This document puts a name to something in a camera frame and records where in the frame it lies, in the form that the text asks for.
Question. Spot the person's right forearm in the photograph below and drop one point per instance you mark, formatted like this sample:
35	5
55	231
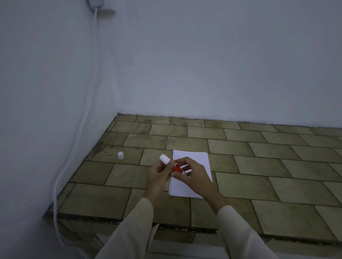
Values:
243	234

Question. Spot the white plug adapter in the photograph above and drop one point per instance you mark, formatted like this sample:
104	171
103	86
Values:
95	3

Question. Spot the stack of white papers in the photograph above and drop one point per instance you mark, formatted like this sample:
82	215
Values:
179	190

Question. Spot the person's left forearm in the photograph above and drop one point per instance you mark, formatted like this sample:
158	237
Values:
131	232

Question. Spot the white glue stick cap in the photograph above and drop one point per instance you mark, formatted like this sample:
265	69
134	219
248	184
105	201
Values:
121	155

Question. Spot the person's left hand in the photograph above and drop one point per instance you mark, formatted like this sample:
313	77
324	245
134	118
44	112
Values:
156	181

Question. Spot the red and white glue stick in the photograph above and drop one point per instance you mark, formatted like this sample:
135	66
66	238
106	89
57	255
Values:
164	158

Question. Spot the person's right hand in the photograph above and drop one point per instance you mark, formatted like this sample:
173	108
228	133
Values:
203	184

